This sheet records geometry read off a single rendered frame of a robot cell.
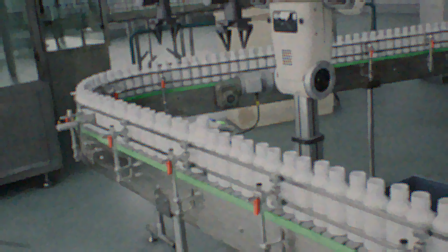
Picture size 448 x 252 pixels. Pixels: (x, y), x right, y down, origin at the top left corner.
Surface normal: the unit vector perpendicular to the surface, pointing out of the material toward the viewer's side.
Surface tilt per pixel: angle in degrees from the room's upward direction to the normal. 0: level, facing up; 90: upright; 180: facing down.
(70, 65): 90
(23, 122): 90
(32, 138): 90
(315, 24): 90
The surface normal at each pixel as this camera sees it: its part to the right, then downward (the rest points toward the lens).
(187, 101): 0.30, 0.23
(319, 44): 0.59, 0.34
